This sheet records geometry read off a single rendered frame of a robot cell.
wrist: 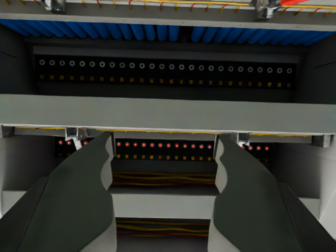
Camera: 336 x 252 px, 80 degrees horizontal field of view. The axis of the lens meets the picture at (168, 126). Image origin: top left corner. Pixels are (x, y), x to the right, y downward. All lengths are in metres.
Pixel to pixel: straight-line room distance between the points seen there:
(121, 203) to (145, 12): 0.32
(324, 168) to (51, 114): 0.49
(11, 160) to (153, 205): 0.30
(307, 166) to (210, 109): 0.28
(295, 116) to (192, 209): 0.24
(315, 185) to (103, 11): 0.49
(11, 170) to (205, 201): 0.39
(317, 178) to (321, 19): 0.29
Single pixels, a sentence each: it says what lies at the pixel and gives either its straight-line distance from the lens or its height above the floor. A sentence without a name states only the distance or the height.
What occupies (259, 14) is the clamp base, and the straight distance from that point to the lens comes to 0.32.
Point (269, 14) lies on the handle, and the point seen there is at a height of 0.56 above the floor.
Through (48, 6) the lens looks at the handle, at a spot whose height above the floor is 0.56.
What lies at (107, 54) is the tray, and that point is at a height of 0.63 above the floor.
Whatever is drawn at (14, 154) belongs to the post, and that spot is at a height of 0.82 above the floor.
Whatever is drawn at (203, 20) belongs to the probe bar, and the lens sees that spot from 0.32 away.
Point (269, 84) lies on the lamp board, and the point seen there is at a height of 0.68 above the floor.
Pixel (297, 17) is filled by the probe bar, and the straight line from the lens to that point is 0.36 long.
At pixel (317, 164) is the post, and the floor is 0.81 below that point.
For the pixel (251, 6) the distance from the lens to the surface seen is 0.33.
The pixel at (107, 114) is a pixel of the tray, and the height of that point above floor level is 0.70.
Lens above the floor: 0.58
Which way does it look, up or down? 26 degrees up
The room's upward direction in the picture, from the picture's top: 178 degrees counter-clockwise
